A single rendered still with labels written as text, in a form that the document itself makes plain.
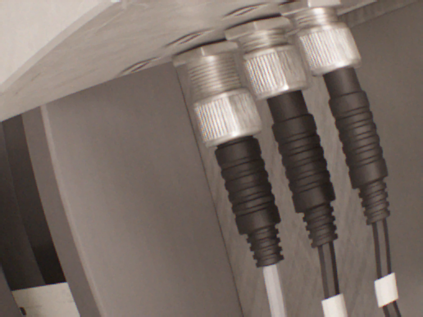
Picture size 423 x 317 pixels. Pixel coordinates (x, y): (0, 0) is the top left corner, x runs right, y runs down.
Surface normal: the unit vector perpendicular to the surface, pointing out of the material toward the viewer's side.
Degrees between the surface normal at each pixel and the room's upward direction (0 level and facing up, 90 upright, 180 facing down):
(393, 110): 90
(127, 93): 42
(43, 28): 90
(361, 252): 90
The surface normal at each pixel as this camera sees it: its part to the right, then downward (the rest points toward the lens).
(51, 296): 0.29, -0.42
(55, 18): -0.88, 0.25
